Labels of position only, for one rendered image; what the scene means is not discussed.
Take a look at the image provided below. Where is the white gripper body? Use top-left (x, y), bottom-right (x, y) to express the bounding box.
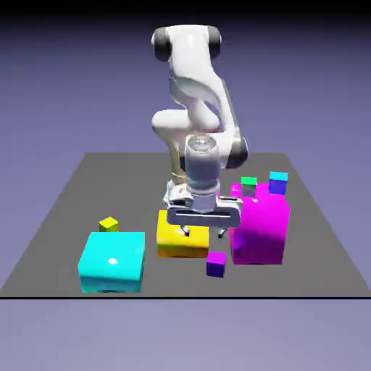
top-left (167, 196), bottom-right (243, 228)

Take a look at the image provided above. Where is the small purple cube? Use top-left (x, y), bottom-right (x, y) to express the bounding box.
top-left (206, 251), bottom-right (228, 278)

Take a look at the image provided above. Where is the small green cube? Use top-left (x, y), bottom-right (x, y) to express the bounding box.
top-left (240, 175), bottom-right (258, 198)

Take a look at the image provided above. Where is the small cyan cube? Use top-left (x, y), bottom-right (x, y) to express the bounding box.
top-left (268, 170), bottom-right (289, 196)

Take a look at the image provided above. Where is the small yellow cube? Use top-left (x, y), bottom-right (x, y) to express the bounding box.
top-left (97, 216), bottom-right (120, 233)

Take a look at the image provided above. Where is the large yellow box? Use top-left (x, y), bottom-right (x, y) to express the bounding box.
top-left (156, 209), bottom-right (210, 259)

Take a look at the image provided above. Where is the large magenta box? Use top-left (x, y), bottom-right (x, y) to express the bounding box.
top-left (228, 181), bottom-right (291, 266)

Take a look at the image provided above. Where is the large cyan box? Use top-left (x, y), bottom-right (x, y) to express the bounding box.
top-left (77, 230), bottom-right (146, 293)

